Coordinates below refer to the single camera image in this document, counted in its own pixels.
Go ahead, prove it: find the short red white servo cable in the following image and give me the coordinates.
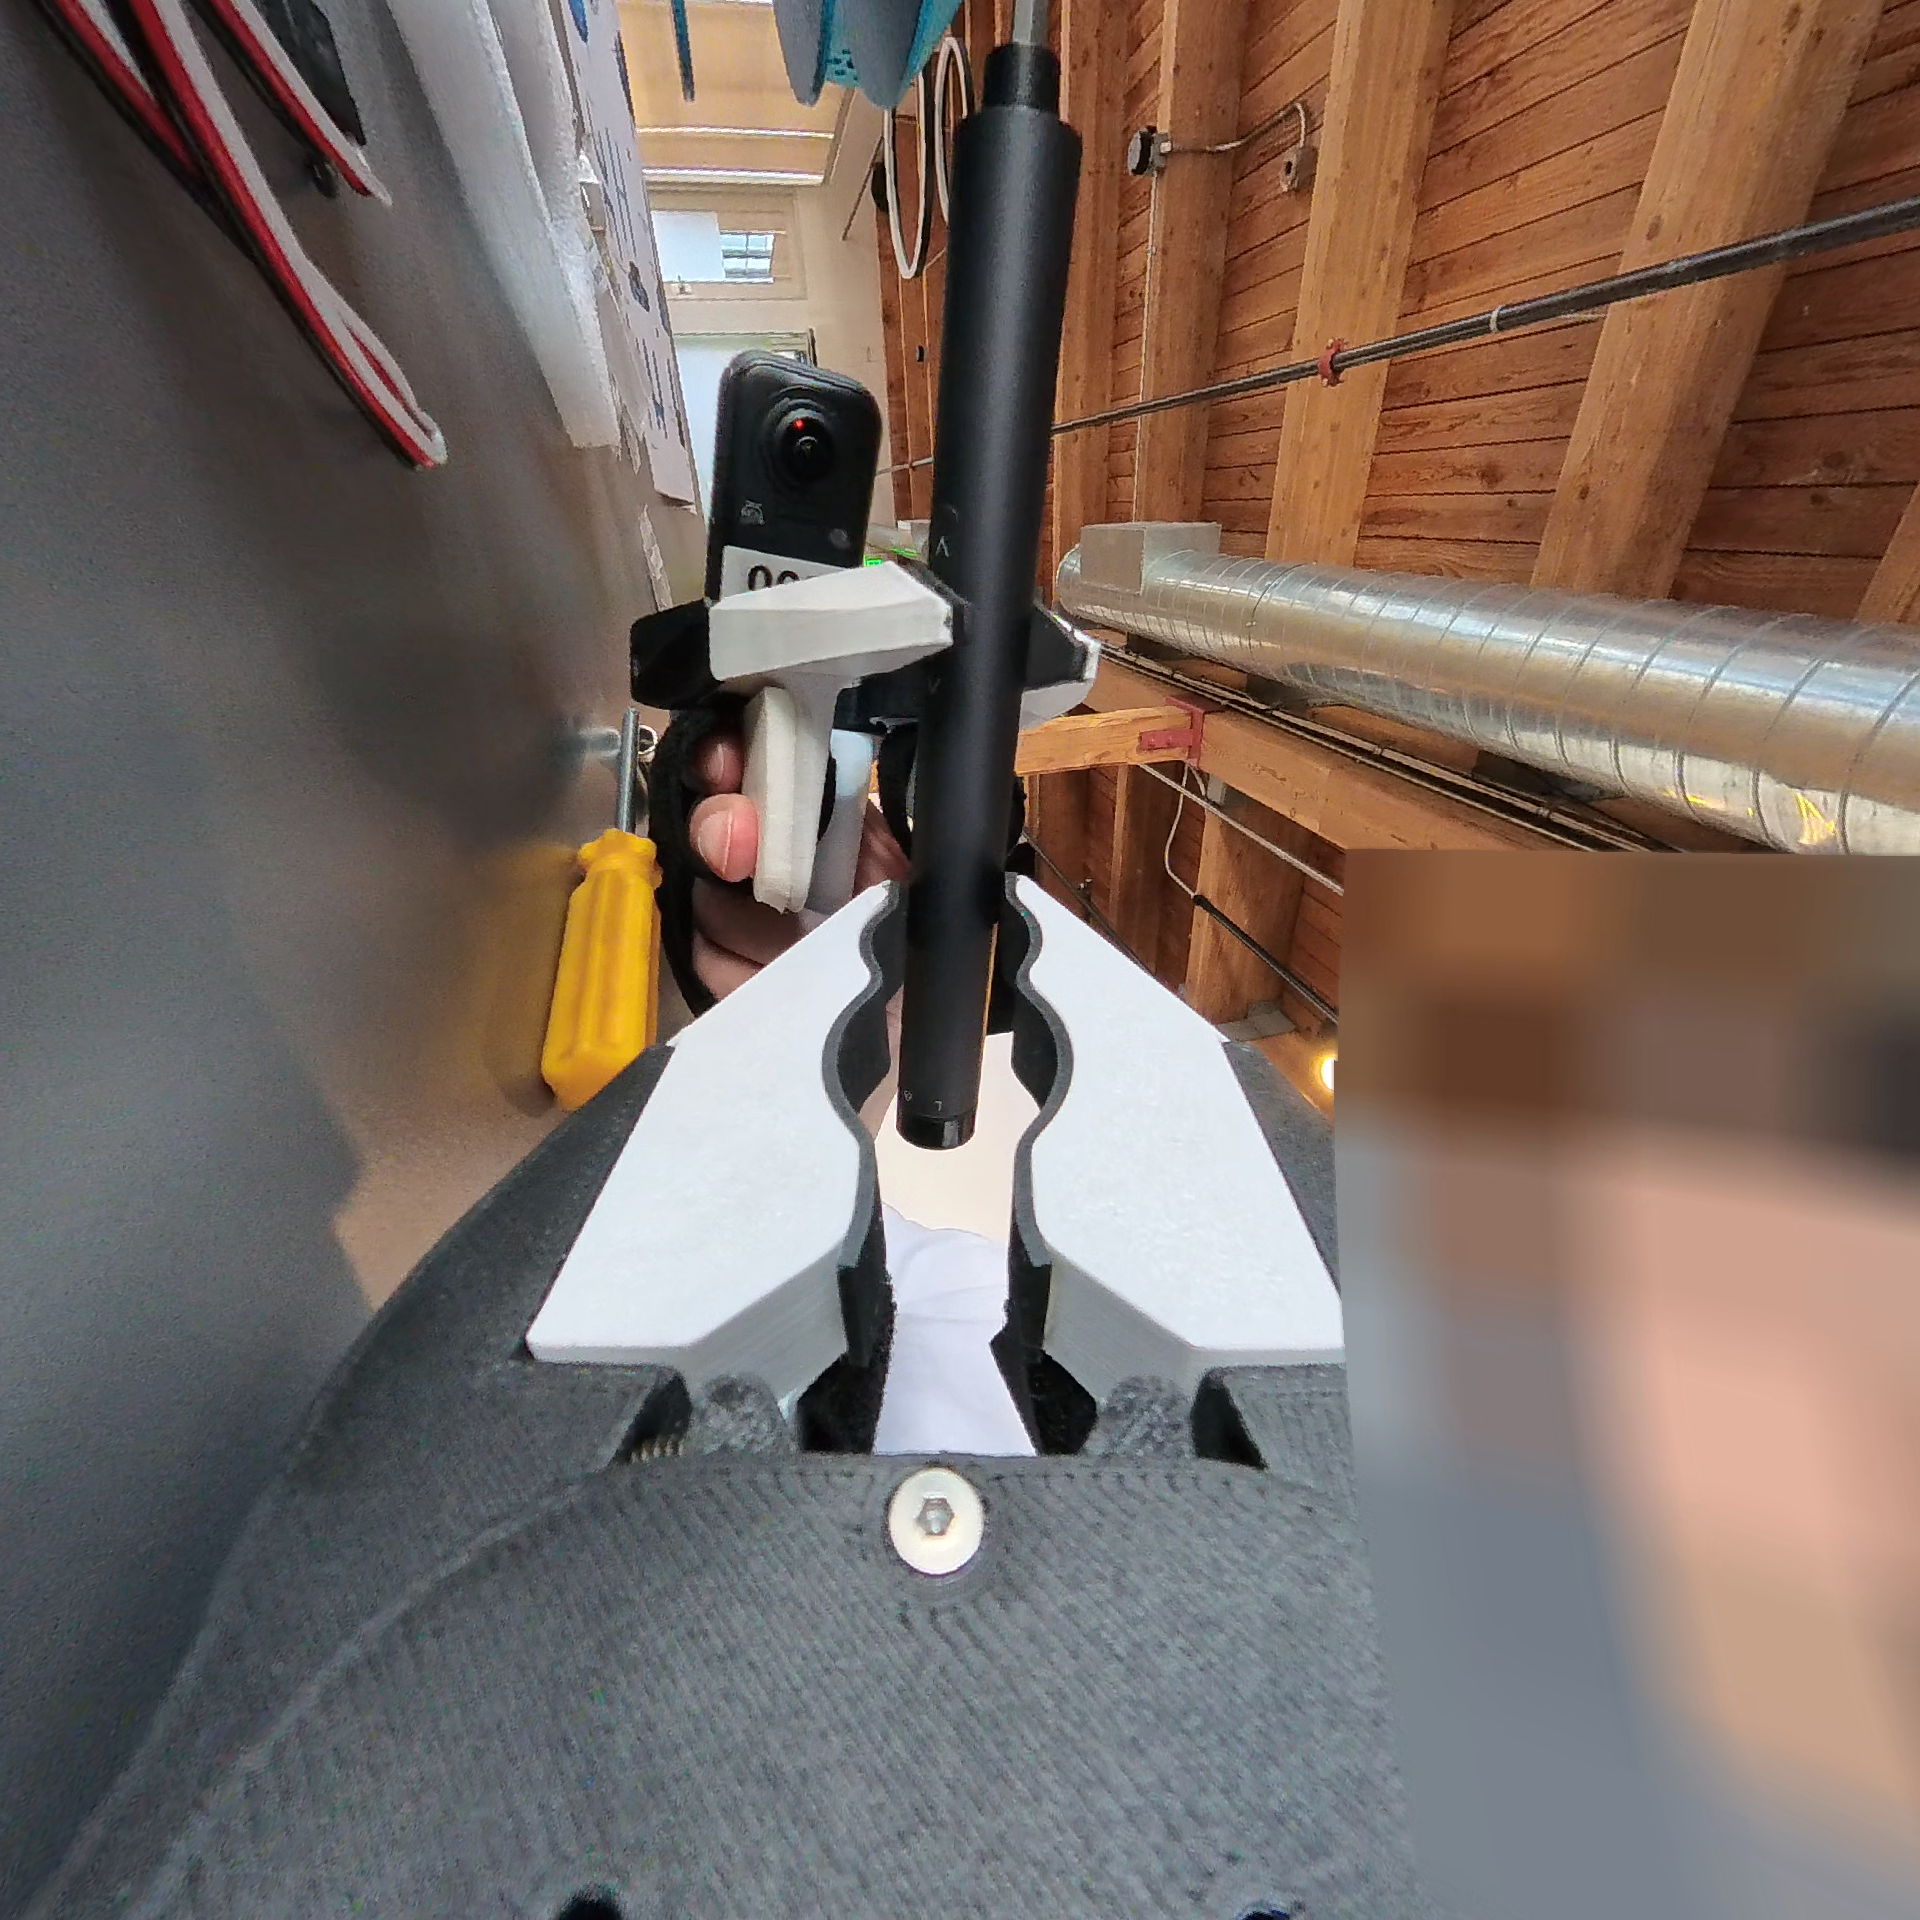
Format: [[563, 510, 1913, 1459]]
[[193, 0, 395, 203]]

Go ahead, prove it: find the long red white servo cable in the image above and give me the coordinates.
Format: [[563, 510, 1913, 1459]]
[[36, 0, 448, 470]]

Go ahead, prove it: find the yellow handled screwdriver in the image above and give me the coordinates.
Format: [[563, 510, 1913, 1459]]
[[539, 710, 664, 1113]]

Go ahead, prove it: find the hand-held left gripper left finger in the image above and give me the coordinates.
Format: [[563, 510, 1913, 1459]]
[[527, 881, 905, 1415]]

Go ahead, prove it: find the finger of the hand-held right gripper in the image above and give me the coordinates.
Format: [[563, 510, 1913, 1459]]
[[1020, 637, 1107, 741], [709, 565, 963, 913]]

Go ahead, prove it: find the row of printed paper sheets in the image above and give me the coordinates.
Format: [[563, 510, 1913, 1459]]
[[563, 0, 707, 512]]

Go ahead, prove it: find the white foam piece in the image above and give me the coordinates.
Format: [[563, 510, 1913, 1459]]
[[385, 0, 623, 453]]

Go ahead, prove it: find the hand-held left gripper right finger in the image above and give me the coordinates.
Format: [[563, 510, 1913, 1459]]
[[1011, 873, 1347, 1400]]

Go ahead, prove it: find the grey desk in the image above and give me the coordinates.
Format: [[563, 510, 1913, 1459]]
[[0, 0, 723, 1920]]

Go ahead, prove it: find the thin metal ceiling rod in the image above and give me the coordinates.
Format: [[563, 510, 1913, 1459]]
[[1048, 193, 1920, 435]]

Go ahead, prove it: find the silver metal frame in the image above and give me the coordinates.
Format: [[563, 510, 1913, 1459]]
[[1054, 521, 1920, 856]]

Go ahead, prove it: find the person's right hand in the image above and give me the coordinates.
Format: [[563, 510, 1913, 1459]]
[[688, 735, 915, 1009]]

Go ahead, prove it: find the black metal rod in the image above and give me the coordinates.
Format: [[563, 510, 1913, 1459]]
[[895, 41, 1085, 1154]]

